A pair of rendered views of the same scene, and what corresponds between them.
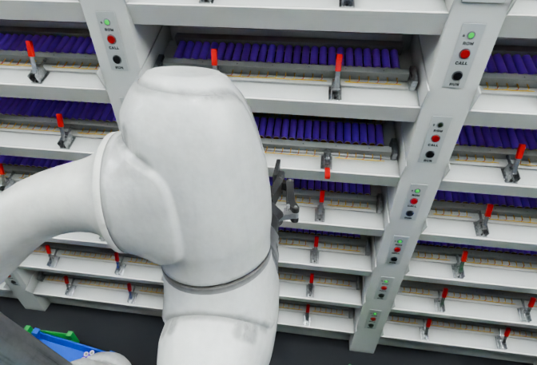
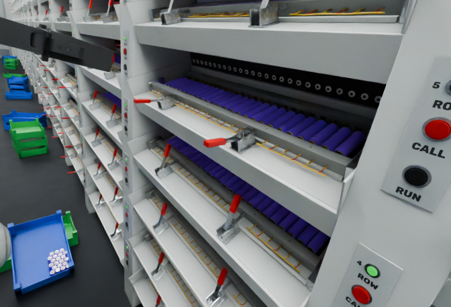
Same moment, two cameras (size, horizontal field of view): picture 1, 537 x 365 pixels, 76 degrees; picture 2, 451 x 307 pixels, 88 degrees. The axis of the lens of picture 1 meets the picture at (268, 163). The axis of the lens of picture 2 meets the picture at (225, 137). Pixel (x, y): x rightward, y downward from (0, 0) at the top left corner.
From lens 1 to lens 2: 0.64 m
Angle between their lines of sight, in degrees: 38
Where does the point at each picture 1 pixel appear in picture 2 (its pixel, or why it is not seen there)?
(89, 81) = not seen: hidden behind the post
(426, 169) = (402, 221)
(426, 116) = (415, 58)
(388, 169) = (325, 193)
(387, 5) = not seen: outside the picture
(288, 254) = (196, 273)
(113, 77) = (123, 11)
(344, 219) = (252, 260)
